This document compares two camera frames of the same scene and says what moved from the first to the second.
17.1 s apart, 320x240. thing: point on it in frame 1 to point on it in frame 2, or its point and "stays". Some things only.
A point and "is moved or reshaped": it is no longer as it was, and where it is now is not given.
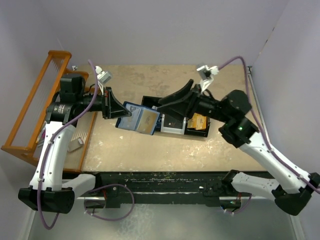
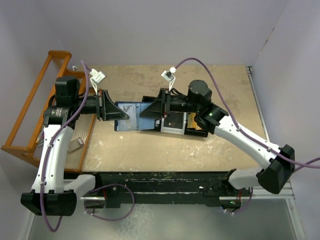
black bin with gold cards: (197, 126) stays
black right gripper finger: (181, 107) to (156, 110)
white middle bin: (171, 125) stays
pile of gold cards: (198, 121) stays
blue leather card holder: (143, 119) is moved or reshaped
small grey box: (74, 144) stays
